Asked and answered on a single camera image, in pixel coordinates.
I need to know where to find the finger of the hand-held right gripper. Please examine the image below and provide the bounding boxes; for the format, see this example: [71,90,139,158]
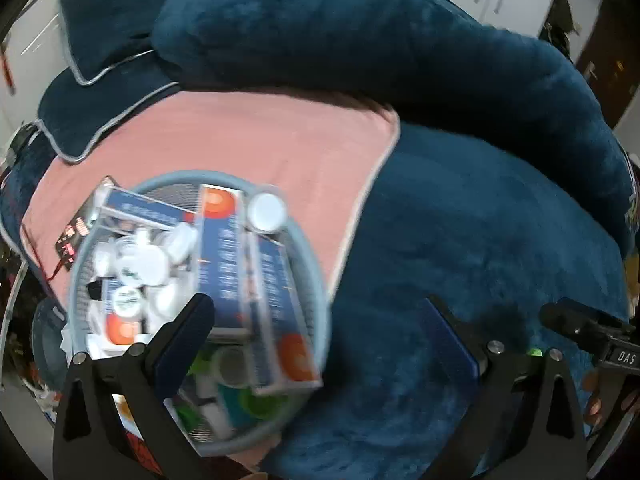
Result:
[541,296,627,349]

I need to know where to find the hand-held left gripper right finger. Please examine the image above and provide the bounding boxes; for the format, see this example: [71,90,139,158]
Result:
[414,295,588,480]

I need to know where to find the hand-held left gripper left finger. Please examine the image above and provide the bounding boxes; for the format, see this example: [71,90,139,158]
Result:
[52,292,216,480]

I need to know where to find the blue mesh basket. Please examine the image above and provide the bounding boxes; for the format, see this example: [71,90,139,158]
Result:
[67,170,333,457]

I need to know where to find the white bottle cap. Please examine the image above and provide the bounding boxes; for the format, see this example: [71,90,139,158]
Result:
[246,192,290,234]

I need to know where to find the person's right hand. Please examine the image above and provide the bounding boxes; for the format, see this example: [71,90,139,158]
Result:
[583,373,607,427]

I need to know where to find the pile of white lids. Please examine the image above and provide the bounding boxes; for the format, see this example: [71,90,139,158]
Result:
[90,222,201,331]

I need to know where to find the red rug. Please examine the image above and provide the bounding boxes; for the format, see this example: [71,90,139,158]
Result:
[115,430,163,480]

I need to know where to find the dark blue bed cover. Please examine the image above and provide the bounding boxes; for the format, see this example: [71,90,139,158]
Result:
[260,122,631,480]

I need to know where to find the round wastebasket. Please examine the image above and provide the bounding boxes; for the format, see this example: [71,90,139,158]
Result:
[30,300,76,396]

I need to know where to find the black printed card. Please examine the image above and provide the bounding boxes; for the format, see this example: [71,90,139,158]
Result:
[54,176,123,271]

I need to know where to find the pink blanket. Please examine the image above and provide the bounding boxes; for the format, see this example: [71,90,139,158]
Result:
[20,87,403,471]

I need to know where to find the dark blue grey-piped pillow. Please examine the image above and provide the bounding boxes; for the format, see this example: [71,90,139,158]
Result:
[37,67,181,163]
[57,0,196,86]

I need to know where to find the brown door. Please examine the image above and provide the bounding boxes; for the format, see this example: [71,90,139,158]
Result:
[575,0,640,126]

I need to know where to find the dark hanging clothes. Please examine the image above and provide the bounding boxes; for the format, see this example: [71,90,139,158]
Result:
[540,0,583,56]

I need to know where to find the dark blue body pillow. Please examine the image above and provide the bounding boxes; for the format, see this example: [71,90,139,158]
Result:
[150,0,636,256]

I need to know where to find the white headboard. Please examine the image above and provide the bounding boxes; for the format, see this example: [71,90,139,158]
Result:
[0,0,166,126]

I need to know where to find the red cable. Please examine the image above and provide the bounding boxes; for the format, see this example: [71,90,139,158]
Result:
[20,225,66,281]

